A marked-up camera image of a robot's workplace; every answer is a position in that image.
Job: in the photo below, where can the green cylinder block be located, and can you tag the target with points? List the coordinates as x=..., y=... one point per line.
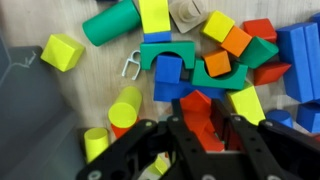
x=112, y=22

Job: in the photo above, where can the short yellow cylinder block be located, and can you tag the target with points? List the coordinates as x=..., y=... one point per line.
x=96, y=141

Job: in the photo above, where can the red wedge block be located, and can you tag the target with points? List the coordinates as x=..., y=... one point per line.
x=270, y=72

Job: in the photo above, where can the tall blue rectangular block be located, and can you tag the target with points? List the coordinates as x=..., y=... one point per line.
x=299, y=46

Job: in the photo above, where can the red triangular block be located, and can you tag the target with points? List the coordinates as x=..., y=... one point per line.
x=196, y=109

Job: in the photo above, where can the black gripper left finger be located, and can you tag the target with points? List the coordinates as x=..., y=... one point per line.
x=188, y=158

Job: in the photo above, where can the upper green arch block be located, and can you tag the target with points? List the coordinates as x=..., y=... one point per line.
x=185, y=49

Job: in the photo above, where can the blue cylinder block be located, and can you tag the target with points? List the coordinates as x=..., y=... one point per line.
x=281, y=116

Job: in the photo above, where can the small orange cube block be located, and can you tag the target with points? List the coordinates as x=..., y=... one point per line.
x=217, y=63

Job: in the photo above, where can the yellow diamond cube block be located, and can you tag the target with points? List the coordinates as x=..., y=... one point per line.
x=62, y=52

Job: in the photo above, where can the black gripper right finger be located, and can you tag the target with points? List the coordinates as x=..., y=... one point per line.
x=247, y=157

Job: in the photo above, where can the grey plastic bin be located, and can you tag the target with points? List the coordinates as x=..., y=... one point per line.
x=37, y=138

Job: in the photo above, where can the green arch block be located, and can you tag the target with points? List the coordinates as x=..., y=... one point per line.
x=185, y=49
x=233, y=80

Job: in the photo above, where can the long yellow rectangular block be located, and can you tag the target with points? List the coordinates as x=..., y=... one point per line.
x=154, y=15

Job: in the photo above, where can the blue flat block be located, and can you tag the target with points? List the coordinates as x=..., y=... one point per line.
x=165, y=92

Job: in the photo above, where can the lower green arch block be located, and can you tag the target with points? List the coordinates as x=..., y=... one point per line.
x=233, y=80

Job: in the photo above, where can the blue cube block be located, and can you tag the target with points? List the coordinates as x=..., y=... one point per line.
x=168, y=69

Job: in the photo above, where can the red cube block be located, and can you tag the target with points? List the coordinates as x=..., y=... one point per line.
x=262, y=28

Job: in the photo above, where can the green triangular block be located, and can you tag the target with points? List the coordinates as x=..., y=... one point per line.
x=258, y=52

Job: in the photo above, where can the white plastic clip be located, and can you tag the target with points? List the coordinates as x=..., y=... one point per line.
x=132, y=65

